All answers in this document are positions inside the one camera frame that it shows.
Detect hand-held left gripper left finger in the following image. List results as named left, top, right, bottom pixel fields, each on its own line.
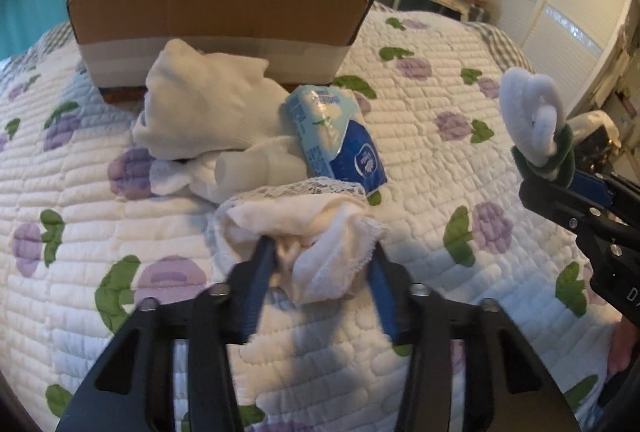
left=55, top=237, right=277, bottom=432

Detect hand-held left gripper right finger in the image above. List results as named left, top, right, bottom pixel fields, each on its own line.
left=367, top=243, right=583, bottom=432

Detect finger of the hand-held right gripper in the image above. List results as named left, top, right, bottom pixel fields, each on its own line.
left=518, top=175, right=640, bottom=257
left=572, top=169, right=640, bottom=223

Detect white lace cloth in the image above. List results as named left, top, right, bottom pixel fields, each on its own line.
left=212, top=177, right=386, bottom=305

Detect white and green socks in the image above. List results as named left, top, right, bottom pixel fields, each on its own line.
left=500, top=68, right=577, bottom=187

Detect person's right hand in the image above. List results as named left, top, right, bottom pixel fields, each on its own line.
left=606, top=314, right=640, bottom=375

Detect white plastic bag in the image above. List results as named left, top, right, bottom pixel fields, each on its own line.
left=567, top=111, right=623, bottom=149

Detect floral quilted bedspread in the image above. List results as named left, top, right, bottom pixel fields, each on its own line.
left=0, top=4, right=640, bottom=432

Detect small white towel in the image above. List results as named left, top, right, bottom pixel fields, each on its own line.
left=149, top=157, right=226, bottom=203

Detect blue tissue packet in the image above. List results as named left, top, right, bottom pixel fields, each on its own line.
left=285, top=84, right=390, bottom=193

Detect cream wardrobe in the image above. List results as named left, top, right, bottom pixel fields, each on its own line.
left=487, top=0, right=633, bottom=113

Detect white knitted cloth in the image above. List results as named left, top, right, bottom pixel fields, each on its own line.
left=132, top=38, right=301, bottom=160

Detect brown cardboard box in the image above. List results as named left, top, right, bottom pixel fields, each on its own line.
left=66, top=0, right=378, bottom=105

